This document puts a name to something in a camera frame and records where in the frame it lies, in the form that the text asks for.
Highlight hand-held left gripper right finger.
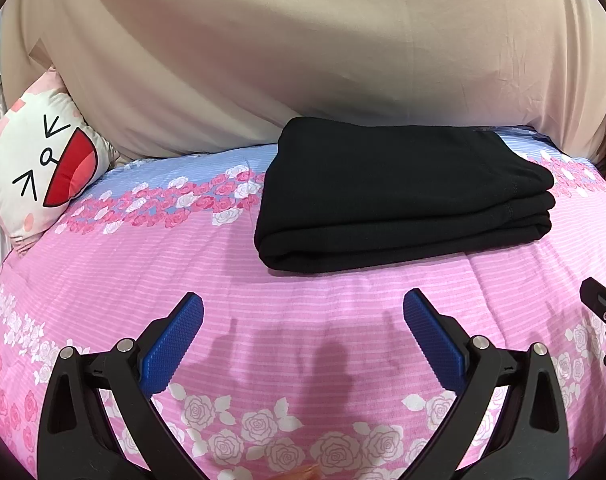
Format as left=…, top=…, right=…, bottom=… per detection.
left=402, top=288, right=571, bottom=480

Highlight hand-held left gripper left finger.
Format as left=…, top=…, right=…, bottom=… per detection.
left=37, top=291, right=220, bottom=480

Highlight black pants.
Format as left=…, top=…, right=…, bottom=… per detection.
left=254, top=116, right=556, bottom=276

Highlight pink floral bed sheet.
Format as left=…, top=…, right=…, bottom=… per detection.
left=0, top=127, right=606, bottom=480

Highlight white cartoon face cushion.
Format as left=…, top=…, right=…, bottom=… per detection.
left=0, top=67, right=118, bottom=252

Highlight beige cloth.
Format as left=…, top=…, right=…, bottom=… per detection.
left=0, top=0, right=606, bottom=162

